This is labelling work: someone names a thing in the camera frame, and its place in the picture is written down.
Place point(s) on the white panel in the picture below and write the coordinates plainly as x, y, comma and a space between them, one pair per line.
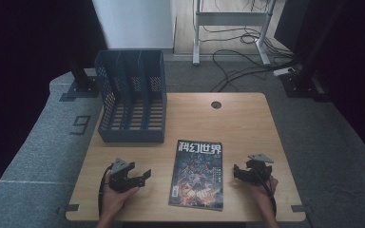
133, 22

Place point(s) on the blue perforated file rack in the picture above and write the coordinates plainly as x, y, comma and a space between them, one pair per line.
133, 133

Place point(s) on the person's left hand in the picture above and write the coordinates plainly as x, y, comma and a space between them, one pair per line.
115, 201

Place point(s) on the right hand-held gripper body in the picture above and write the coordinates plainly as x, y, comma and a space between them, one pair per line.
259, 171

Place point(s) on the person's right hand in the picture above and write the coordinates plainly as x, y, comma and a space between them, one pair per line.
266, 194

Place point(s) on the dark curtain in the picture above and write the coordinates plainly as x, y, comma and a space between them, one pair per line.
355, 63
19, 47

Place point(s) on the dark illustrated magazine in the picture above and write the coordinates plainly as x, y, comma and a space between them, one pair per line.
198, 177

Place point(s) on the black stand with base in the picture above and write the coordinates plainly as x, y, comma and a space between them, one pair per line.
301, 84
82, 87

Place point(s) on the black tape piece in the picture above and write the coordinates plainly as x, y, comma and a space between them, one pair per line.
301, 208
71, 208

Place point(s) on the white metal desk frame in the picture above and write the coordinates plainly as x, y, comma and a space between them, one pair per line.
234, 19

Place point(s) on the white power strip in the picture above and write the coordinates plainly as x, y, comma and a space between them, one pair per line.
283, 71

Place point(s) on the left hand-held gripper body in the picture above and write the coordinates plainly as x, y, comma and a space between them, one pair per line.
120, 180

